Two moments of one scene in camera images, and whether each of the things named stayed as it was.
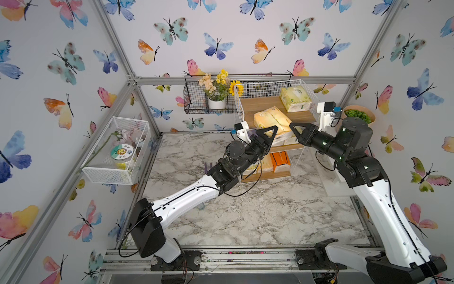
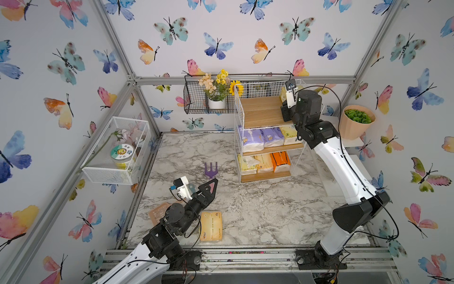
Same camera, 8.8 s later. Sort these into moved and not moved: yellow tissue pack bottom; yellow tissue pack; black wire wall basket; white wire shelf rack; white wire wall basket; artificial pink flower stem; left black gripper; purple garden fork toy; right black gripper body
Moved: right black gripper body; yellow tissue pack; left black gripper
Not moved: yellow tissue pack bottom; white wire wall basket; black wire wall basket; white wire shelf rack; purple garden fork toy; artificial pink flower stem
